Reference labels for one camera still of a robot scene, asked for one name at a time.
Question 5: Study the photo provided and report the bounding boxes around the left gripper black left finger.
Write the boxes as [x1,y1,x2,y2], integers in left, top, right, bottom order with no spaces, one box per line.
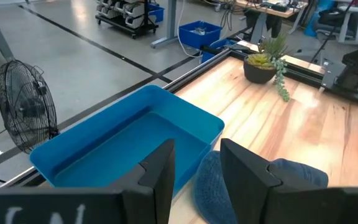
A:
[110,139,176,224]

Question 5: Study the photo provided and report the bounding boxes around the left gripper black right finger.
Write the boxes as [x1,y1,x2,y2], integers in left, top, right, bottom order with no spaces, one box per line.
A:
[219,138,321,224]

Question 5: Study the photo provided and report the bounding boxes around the blue denim cap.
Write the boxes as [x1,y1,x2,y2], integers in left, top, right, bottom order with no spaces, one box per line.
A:
[193,151,329,224]

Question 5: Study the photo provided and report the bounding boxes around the teal plastic bin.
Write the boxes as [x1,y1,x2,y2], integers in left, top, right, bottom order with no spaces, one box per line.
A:
[29,84,226,200]

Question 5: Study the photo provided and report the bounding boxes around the potted succulent plant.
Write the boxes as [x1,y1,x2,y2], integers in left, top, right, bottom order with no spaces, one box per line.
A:
[243,32,291,103]

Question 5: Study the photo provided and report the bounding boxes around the black floor fan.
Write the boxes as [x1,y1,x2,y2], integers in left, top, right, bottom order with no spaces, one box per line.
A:
[0,59,60,155]

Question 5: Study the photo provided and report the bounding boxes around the blue floor crate with parts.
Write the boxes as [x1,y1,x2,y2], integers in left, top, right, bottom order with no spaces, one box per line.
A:
[178,21,223,50]

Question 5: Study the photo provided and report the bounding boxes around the grey desk leg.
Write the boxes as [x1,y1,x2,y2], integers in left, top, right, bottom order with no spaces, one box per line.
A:
[150,0,180,49]

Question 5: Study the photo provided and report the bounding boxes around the black cart with storage bins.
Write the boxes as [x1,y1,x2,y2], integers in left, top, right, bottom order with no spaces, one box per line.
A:
[94,0,160,40]

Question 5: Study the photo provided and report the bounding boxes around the small blue bin on cart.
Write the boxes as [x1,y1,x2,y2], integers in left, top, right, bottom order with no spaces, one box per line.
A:
[147,3,165,24]

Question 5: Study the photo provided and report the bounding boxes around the wooden desk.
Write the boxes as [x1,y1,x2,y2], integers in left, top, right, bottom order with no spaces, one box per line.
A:
[234,0,309,45]

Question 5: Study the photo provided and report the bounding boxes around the blue bag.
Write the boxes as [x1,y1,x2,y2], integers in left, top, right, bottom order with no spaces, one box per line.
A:
[304,0,326,37]

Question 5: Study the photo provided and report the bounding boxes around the white chair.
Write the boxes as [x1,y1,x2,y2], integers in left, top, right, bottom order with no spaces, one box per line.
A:
[314,0,358,44]

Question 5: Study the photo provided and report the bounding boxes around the white cable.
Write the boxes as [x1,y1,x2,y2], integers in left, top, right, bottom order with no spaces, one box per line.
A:
[176,0,203,59]

